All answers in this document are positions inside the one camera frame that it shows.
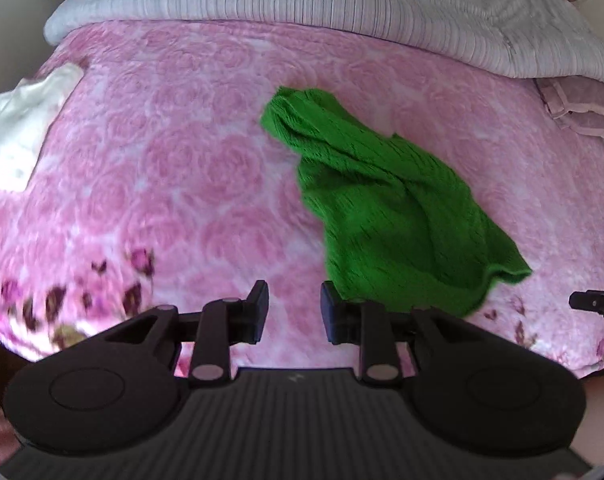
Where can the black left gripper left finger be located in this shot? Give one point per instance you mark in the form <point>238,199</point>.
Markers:
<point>161,331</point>

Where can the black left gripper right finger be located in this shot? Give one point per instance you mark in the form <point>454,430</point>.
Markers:
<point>376,331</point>

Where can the green knitted sweater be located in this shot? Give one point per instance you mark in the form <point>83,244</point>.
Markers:
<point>400,226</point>

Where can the pink floral fleece blanket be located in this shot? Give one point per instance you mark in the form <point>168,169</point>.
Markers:
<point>157,185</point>

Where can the mauve pink pillow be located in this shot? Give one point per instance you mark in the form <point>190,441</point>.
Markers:
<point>575,103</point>

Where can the white folded cloth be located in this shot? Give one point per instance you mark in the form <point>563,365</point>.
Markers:
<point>26,114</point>

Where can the white striped quilt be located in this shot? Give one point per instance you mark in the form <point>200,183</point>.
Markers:
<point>512,38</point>

